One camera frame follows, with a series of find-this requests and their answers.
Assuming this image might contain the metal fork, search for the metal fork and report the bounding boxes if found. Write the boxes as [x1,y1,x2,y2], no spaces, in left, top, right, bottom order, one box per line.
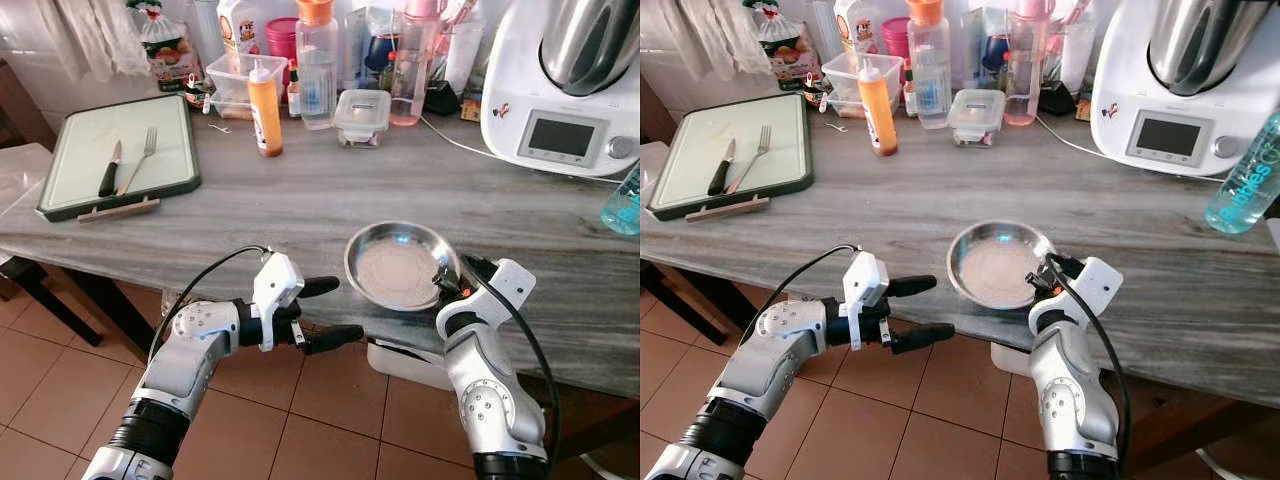
[115,126,159,197]
[725,125,773,196]

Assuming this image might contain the white power cable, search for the white power cable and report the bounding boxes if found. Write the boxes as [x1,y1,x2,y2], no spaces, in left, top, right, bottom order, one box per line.
[418,115,626,186]
[1033,115,1236,186]

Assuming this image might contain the large clear plastic container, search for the large clear plastic container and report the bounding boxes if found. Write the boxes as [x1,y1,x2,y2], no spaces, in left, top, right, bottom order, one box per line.
[820,52,906,119]
[205,53,291,119]

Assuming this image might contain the hanging clear plastic bags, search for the hanging clear plastic bags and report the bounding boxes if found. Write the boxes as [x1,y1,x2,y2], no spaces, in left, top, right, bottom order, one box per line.
[55,0,151,81]
[665,0,766,81]

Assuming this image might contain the dark wooden grey-topped table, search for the dark wooden grey-topped table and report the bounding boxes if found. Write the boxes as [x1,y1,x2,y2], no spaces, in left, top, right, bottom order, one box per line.
[640,85,1280,471]
[0,85,641,461]

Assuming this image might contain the round metal plate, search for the round metal plate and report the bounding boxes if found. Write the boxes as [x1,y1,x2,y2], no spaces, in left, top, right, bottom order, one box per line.
[344,221,463,312]
[946,221,1056,310]

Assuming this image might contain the black-handled knife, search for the black-handled knife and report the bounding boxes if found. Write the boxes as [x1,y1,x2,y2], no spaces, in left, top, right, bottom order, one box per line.
[707,139,736,198]
[98,139,123,198]

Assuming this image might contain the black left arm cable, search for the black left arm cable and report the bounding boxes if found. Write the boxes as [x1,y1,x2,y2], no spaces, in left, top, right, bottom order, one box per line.
[765,244,861,321]
[148,245,271,366]

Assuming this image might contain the blue plastic water bottle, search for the blue plastic water bottle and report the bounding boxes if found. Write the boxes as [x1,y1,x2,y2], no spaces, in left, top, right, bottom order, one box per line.
[600,160,641,237]
[1204,110,1280,237]

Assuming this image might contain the clear jar with blue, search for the clear jar with blue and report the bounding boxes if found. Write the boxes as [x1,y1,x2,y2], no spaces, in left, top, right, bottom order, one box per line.
[965,10,1011,91]
[355,10,401,91]

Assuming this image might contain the white labelled bottle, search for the white labelled bottle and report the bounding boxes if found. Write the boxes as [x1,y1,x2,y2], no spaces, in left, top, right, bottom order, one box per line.
[216,0,269,56]
[833,0,883,56]

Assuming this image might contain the pale green cutting board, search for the pale green cutting board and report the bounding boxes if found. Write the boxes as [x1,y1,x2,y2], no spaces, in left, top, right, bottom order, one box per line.
[36,94,202,223]
[647,94,814,222]

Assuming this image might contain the small black box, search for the small black box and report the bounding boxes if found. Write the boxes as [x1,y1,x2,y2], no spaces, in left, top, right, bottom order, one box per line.
[425,80,463,116]
[1038,80,1076,116]

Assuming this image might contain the small clear lidded container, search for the small clear lidded container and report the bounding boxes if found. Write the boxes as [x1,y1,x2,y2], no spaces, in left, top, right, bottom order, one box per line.
[333,89,392,149]
[946,89,1007,149]

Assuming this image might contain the clear bottle orange cap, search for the clear bottle orange cap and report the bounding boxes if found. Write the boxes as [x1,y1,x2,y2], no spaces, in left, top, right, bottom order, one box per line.
[295,0,341,131]
[907,0,953,131]

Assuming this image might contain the small wooden strip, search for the small wooden strip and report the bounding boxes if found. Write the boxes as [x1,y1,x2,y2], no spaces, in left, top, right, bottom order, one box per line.
[686,196,771,222]
[78,197,161,223]

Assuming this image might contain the orange squeeze bottle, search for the orange squeeze bottle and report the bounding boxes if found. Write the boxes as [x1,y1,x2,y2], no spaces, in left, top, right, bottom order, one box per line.
[857,58,899,158]
[247,58,285,159]

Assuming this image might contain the white plastic bag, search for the white plastic bag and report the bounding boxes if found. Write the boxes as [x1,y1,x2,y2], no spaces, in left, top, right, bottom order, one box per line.
[640,140,671,216]
[0,143,56,216]

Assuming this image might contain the white kitchen cooking machine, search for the white kitchen cooking machine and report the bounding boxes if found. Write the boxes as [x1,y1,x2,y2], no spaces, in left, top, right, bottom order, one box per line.
[1090,0,1280,179]
[480,0,641,181]

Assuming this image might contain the pink transparent bottle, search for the pink transparent bottle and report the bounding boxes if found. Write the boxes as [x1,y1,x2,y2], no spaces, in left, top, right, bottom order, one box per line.
[1003,0,1056,127]
[390,0,443,127]

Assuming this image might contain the magenta plastic cup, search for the magenta plastic cup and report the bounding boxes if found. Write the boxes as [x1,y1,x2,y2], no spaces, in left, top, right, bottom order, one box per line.
[882,17,913,61]
[265,17,299,61]

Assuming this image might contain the clear plastic pouch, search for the clear plastic pouch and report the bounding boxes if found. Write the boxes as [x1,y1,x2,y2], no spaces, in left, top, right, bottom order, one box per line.
[1055,0,1101,96]
[440,0,491,96]

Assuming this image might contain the printed food bag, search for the printed food bag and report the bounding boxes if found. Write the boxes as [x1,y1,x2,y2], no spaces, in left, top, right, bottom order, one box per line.
[742,0,821,93]
[125,0,206,93]

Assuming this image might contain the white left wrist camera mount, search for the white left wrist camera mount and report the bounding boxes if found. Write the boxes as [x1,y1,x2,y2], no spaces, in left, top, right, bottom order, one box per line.
[250,252,306,353]
[840,250,893,351]

